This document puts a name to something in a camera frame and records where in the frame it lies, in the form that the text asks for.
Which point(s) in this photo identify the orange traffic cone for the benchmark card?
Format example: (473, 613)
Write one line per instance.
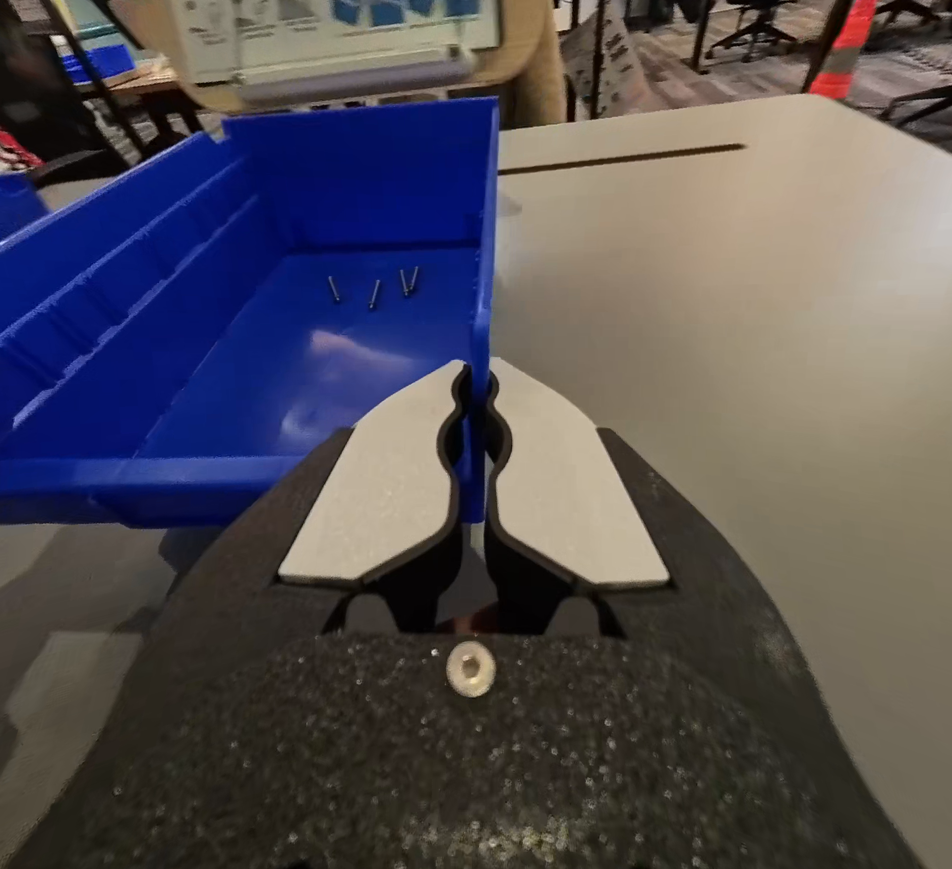
(848, 43)

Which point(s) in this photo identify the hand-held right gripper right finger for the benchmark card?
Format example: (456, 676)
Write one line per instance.
(580, 504)

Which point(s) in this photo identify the blue plastic bin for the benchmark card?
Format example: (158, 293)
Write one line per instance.
(223, 378)

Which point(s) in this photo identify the printed silhouette sheet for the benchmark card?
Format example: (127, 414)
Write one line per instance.
(617, 66)

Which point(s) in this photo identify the wooden instruction board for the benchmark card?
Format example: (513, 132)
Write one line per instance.
(372, 29)

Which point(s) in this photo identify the tan fabric cover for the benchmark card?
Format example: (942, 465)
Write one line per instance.
(539, 81)

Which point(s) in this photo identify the white document stand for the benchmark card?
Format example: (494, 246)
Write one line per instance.
(357, 77)

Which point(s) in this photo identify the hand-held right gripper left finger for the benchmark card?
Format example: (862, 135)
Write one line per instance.
(379, 504)

